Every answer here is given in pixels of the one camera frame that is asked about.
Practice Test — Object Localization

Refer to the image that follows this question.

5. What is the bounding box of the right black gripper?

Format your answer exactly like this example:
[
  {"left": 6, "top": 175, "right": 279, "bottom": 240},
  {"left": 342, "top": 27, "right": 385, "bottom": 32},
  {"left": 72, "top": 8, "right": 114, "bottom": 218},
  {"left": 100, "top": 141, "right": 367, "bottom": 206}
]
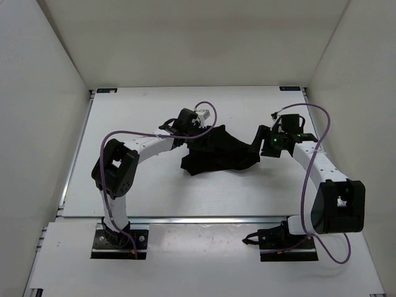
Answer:
[{"left": 248, "top": 126, "right": 286, "bottom": 158}]

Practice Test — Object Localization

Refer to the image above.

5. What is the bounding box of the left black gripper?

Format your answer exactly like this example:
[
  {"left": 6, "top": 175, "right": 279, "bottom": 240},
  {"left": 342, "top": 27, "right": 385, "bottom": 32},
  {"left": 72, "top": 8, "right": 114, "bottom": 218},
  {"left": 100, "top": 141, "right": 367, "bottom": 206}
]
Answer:
[{"left": 186, "top": 124, "right": 215, "bottom": 152}]

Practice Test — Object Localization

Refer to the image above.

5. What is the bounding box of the black skirt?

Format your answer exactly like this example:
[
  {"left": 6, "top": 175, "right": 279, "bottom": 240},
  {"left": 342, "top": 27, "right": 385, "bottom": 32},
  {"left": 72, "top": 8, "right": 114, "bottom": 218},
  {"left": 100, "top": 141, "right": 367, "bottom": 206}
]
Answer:
[{"left": 181, "top": 124, "right": 260, "bottom": 176}]

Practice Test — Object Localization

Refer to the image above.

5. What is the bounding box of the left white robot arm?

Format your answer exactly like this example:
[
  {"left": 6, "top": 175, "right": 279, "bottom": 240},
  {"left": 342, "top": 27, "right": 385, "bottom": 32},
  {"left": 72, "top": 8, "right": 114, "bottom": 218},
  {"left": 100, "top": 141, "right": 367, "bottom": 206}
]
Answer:
[{"left": 91, "top": 107, "right": 214, "bottom": 252}]

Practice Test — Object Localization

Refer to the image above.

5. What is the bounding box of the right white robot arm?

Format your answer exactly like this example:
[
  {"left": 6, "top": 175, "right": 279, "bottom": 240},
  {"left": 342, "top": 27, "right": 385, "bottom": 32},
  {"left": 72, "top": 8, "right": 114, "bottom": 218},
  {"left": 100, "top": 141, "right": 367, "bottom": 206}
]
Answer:
[{"left": 253, "top": 114, "right": 366, "bottom": 248}]

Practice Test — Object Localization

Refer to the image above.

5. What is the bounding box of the right blue corner label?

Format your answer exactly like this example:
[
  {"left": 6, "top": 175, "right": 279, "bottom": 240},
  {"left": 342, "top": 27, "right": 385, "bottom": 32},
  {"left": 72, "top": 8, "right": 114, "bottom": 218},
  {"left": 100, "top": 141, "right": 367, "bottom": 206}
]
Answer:
[{"left": 279, "top": 86, "right": 301, "bottom": 92}]

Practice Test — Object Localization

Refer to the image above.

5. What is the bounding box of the blue corner label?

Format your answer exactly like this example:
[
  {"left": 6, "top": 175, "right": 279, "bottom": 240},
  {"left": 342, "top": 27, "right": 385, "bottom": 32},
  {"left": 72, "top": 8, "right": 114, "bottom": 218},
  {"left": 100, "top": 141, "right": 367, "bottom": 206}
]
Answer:
[
  {"left": 279, "top": 86, "right": 301, "bottom": 92},
  {"left": 96, "top": 88, "right": 118, "bottom": 93}
]

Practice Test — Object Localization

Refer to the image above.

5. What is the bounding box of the left blue corner label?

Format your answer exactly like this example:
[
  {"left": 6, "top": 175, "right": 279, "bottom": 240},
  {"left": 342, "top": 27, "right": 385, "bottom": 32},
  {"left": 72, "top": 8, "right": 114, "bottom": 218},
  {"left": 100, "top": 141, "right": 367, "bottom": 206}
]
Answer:
[{"left": 96, "top": 88, "right": 118, "bottom": 93}]

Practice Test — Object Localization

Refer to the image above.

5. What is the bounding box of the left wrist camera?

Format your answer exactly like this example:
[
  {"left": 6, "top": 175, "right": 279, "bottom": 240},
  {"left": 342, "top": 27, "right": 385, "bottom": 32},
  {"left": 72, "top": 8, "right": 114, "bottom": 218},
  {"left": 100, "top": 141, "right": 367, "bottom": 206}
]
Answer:
[{"left": 194, "top": 109, "right": 210, "bottom": 125}]

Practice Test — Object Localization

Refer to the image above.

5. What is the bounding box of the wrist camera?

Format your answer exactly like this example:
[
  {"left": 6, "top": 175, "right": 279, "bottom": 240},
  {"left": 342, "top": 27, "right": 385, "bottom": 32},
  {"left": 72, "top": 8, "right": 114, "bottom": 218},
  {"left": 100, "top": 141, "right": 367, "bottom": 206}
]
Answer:
[
  {"left": 194, "top": 109, "right": 210, "bottom": 125},
  {"left": 270, "top": 109, "right": 283, "bottom": 123}
]

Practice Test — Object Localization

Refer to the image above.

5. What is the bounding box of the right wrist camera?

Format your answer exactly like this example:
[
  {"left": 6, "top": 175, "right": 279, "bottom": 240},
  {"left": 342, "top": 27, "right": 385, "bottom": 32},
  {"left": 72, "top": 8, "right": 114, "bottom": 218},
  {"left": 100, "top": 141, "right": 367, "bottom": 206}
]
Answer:
[{"left": 270, "top": 109, "right": 283, "bottom": 123}]

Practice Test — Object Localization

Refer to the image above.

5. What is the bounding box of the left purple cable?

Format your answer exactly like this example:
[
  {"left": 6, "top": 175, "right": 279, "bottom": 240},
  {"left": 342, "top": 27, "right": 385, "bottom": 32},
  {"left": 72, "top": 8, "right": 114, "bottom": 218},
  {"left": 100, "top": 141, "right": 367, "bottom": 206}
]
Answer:
[{"left": 100, "top": 101, "right": 218, "bottom": 255}]

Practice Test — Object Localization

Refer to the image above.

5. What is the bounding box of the purple cable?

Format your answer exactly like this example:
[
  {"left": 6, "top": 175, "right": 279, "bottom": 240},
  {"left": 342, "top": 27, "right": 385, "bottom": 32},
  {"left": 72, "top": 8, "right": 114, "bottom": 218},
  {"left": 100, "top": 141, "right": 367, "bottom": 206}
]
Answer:
[
  {"left": 100, "top": 101, "right": 218, "bottom": 255},
  {"left": 259, "top": 103, "right": 352, "bottom": 265}
]

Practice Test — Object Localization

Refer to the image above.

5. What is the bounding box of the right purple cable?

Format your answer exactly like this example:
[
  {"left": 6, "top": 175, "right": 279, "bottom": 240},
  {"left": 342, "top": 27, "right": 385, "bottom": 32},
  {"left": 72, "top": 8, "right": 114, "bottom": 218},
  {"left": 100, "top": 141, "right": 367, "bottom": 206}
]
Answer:
[{"left": 259, "top": 103, "right": 352, "bottom": 265}]

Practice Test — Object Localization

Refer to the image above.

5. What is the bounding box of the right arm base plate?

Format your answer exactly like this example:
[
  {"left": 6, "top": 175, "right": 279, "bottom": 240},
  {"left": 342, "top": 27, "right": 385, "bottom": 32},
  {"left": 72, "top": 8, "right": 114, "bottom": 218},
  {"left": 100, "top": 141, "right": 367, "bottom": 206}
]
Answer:
[{"left": 242, "top": 222, "right": 319, "bottom": 262}]

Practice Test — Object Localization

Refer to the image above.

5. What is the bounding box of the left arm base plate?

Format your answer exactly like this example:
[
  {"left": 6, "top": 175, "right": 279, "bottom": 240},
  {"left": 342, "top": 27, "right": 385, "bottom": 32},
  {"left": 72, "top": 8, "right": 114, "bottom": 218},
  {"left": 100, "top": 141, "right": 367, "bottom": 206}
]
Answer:
[{"left": 90, "top": 223, "right": 149, "bottom": 260}]

